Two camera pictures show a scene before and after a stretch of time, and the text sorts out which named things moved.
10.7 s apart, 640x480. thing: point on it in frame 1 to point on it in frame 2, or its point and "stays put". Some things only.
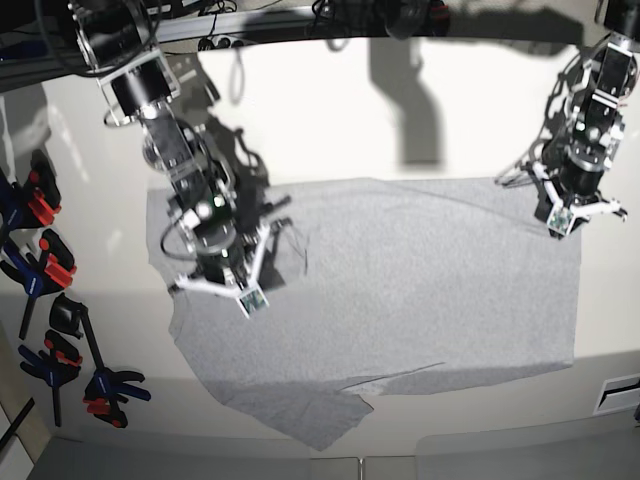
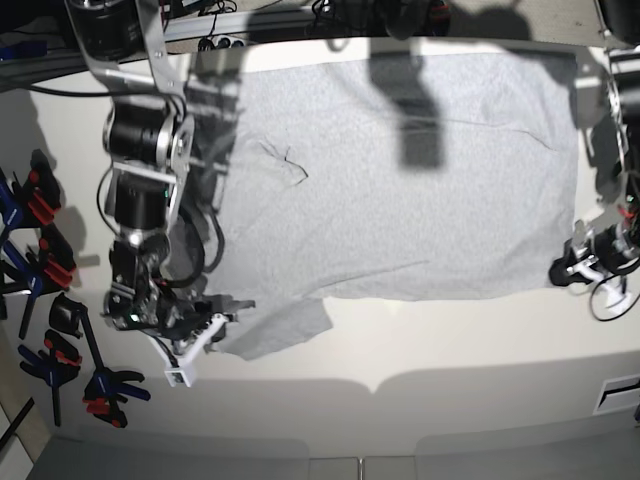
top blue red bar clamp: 31,204 stays put
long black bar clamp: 106,390 stays put
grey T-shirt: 390,285 to 392,176
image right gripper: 569,179 to 605,251
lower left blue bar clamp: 59,365 stays put
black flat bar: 28,406 stays put
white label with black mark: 619,393 stays put
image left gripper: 232,262 to 179,330
